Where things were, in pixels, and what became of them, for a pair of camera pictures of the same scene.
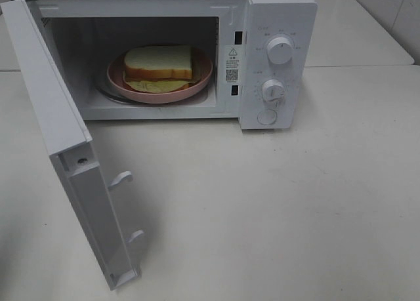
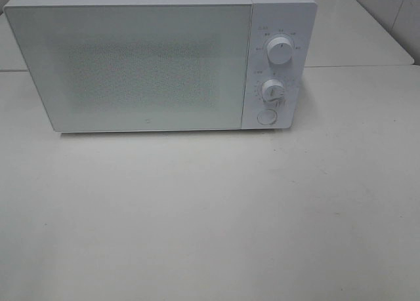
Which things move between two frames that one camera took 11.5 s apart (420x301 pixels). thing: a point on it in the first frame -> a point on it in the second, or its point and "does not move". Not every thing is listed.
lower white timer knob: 273,92 does not move
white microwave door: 83,174 -> 110,67
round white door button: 267,117 does not move
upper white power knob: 280,50 does not move
